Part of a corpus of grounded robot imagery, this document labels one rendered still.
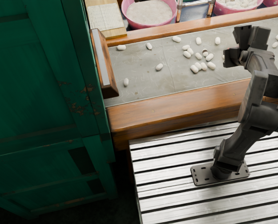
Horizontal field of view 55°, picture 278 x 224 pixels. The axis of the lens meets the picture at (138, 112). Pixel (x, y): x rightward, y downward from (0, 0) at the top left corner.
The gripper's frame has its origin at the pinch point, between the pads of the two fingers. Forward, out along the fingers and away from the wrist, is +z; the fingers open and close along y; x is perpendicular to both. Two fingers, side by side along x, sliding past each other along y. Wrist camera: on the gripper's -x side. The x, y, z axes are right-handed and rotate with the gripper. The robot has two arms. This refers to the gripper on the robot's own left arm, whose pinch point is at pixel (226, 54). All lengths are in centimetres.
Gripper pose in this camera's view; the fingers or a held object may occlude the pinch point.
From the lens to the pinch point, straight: 111.3
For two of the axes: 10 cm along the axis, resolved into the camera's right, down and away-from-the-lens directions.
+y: -9.7, 1.9, -1.2
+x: 1.4, 9.4, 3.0
